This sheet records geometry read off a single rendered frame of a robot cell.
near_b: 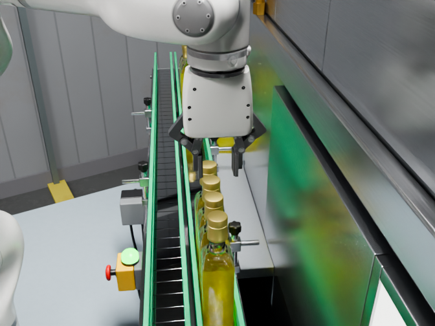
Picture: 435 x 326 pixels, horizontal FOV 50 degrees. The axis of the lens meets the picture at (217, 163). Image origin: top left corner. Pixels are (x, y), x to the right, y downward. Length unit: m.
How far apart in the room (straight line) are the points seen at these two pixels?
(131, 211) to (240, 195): 0.33
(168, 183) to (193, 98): 0.77
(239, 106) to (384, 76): 0.23
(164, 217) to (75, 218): 0.63
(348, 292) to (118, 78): 2.94
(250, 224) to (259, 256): 0.13
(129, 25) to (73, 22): 2.64
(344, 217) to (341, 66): 0.19
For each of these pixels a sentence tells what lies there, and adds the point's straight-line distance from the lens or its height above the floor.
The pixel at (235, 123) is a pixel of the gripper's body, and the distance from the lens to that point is 0.67.
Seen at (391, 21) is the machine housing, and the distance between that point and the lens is 0.50.
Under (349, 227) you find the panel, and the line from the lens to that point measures 0.53.
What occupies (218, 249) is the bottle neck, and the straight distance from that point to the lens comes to 0.80.
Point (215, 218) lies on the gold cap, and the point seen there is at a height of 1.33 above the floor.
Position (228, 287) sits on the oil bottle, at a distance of 0.84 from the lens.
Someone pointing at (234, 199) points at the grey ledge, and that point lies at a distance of 1.32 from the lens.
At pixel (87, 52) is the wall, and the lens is 3.26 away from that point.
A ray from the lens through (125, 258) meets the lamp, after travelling 1.19.
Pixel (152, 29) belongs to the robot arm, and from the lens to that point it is 0.55.
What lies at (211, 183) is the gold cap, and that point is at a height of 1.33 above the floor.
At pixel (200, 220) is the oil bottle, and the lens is 0.90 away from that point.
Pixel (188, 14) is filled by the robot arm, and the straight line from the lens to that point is 0.53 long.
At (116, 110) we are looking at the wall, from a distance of 3.45.
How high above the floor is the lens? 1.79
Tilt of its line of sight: 30 degrees down
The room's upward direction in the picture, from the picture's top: straight up
